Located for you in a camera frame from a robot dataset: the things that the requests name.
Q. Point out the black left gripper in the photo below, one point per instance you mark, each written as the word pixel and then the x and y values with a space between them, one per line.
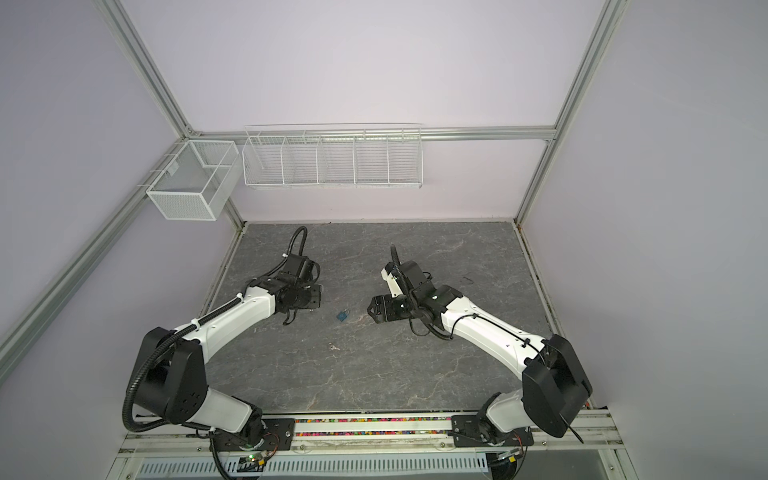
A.
pixel 316 298

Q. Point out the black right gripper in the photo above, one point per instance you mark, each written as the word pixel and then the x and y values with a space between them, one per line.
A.
pixel 380 308

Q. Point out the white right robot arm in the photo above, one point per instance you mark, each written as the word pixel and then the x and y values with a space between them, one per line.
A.
pixel 554 385

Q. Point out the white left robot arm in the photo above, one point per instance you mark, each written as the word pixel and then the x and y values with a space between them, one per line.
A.
pixel 169 385

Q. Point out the white mesh box basket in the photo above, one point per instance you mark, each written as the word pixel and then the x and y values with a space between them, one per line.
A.
pixel 198 180

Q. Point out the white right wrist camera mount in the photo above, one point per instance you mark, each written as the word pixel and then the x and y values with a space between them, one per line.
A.
pixel 390 277

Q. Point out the white wire shelf basket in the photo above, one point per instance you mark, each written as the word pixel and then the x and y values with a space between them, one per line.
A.
pixel 333 155

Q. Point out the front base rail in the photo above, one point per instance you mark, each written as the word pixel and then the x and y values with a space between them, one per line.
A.
pixel 367 445

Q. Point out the aluminium frame rails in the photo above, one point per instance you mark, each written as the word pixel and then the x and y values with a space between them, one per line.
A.
pixel 19 340

